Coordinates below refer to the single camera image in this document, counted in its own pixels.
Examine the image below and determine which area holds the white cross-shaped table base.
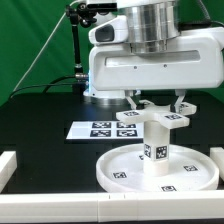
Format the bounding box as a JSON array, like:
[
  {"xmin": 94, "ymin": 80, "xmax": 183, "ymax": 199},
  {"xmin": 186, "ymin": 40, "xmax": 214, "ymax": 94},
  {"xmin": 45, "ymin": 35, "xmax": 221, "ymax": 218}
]
[{"xmin": 116, "ymin": 100, "xmax": 197, "ymax": 129}]

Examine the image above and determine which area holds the white fence block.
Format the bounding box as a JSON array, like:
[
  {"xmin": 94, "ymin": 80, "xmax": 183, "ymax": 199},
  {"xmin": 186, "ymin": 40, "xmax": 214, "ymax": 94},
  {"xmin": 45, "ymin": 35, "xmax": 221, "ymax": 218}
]
[
  {"xmin": 210, "ymin": 147, "xmax": 224, "ymax": 181},
  {"xmin": 0, "ymin": 151, "xmax": 17, "ymax": 193}
]

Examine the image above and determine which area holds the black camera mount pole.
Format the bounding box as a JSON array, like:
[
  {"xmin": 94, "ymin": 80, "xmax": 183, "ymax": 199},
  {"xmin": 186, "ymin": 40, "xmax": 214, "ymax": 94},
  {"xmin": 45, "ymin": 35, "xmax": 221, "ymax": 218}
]
[{"xmin": 65, "ymin": 3, "xmax": 95, "ymax": 92}]

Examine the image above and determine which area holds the black cable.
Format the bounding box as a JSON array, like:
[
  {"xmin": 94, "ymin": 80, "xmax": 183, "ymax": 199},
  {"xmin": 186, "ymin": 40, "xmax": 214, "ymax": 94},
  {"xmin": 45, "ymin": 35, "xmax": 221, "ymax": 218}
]
[{"xmin": 9, "ymin": 75, "xmax": 89, "ymax": 100}]

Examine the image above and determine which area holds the white round table top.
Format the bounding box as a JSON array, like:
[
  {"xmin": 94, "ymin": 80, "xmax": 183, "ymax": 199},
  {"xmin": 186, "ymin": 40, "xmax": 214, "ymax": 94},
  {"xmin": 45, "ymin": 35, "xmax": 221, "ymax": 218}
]
[{"xmin": 96, "ymin": 144, "xmax": 219, "ymax": 193}]

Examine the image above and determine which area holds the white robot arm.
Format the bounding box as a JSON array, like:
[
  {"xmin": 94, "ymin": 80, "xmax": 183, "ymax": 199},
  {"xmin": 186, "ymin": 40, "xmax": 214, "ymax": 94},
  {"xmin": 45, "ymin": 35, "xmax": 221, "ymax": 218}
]
[{"xmin": 86, "ymin": 0, "xmax": 224, "ymax": 115}]

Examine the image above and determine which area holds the white marker sheet with tags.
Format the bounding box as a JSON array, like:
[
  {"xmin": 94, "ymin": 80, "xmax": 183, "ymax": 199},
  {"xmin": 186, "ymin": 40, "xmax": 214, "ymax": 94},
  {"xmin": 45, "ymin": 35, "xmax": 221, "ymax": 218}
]
[{"xmin": 66, "ymin": 121, "xmax": 143, "ymax": 140}]

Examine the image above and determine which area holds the white left fence block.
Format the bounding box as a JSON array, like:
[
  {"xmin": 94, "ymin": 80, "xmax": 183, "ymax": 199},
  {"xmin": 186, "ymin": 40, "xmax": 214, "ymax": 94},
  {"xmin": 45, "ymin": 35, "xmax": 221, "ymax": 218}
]
[{"xmin": 0, "ymin": 151, "xmax": 17, "ymax": 193}]

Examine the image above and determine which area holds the white right fence block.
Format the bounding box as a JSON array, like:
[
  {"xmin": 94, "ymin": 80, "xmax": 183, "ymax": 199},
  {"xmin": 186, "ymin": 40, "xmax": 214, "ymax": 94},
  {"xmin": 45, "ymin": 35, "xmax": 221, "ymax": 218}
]
[{"xmin": 210, "ymin": 147, "xmax": 224, "ymax": 181}]

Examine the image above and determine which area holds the white cable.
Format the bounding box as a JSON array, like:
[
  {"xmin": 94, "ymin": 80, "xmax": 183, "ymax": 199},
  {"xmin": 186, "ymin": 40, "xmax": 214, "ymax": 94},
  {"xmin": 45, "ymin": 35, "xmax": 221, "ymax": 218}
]
[{"xmin": 12, "ymin": 0, "xmax": 88, "ymax": 92}]

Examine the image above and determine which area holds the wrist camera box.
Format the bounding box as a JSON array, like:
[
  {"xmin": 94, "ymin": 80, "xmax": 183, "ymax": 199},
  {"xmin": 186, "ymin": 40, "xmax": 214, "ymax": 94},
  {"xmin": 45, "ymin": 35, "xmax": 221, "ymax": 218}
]
[{"xmin": 88, "ymin": 15, "xmax": 129, "ymax": 45}]

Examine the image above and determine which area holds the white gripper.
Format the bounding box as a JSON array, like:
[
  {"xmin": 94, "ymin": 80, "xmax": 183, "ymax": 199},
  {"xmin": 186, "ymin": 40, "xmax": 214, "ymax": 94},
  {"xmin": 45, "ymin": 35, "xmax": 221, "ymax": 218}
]
[{"xmin": 89, "ymin": 27, "xmax": 224, "ymax": 113}]

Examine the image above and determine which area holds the white front fence bar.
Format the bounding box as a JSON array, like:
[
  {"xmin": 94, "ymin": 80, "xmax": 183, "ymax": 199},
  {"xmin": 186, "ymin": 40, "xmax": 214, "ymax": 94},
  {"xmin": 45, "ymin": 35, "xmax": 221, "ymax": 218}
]
[{"xmin": 0, "ymin": 190, "xmax": 224, "ymax": 223}]

